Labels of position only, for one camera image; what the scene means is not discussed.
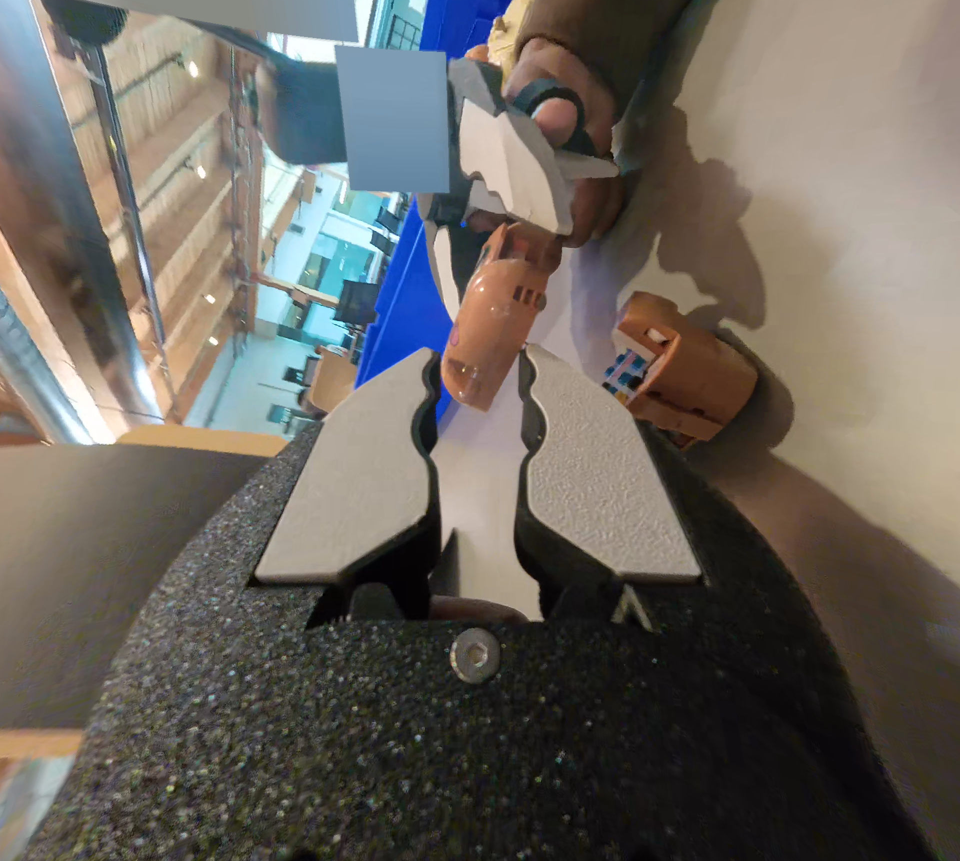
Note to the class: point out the brown lego face panel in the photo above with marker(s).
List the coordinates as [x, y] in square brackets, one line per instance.
[487, 321]

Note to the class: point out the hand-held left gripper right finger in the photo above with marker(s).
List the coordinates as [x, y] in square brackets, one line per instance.
[607, 486]

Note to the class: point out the large silver air duct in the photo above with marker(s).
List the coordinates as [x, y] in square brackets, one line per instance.
[37, 381]

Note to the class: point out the person's left hand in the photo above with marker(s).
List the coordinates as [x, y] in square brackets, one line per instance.
[472, 610]

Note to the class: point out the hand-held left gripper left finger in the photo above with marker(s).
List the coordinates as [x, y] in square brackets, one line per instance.
[360, 486]

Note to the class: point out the brown lego head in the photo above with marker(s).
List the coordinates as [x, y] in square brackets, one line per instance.
[690, 381]

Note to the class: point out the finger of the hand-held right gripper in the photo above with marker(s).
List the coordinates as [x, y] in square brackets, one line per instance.
[446, 268]

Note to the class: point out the row of black office chairs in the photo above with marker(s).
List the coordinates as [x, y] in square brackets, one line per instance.
[352, 298]

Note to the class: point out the brown lego body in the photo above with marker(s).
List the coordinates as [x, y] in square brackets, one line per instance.
[506, 25]

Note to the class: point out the person's right hand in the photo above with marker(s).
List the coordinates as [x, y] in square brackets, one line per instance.
[592, 208]

